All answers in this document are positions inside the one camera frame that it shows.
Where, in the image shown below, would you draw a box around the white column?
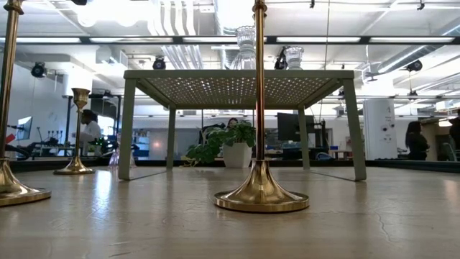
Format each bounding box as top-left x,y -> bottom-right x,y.
362,97 -> 398,160

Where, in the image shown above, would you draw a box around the black ceiling spot lamp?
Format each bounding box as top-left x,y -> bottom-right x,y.
152,55 -> 167,71
405,59 -> 424,73
273,45 -> 288,71
30,61 -> 48,78

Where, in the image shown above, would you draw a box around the pale green perforated metal shelf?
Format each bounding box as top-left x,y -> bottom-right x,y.
118,69 -> 368,182

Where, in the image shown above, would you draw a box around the clear ribbed glass candle holder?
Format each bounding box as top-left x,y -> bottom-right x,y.
282,45 -> 305,71
229,24 -> 257,71

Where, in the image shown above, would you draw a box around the black overhead frame crossbar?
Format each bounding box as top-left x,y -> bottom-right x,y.
0,35 -> 460,46

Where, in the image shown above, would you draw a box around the green plant in white pot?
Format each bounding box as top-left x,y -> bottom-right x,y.
181,119 -> 257,169

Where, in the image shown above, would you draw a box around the black computer monitor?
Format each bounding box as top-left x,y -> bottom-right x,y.
276,112 -> 316,143

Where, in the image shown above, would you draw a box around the black table border rail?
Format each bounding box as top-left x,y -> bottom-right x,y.
0,157 -> 460,174

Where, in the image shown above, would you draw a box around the pink ribbed glass candle holder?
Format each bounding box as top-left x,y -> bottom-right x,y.
109,133 -> 137,168

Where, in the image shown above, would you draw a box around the short brass candlestick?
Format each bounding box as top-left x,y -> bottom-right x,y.
53,87 -> 96,176

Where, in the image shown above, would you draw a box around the silver computer monitor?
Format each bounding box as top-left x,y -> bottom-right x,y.
16,115 -> 33,141

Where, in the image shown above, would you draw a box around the tall brass candlestick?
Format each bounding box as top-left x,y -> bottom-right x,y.
0,0 -> 52,208
213,0 -> 311,214

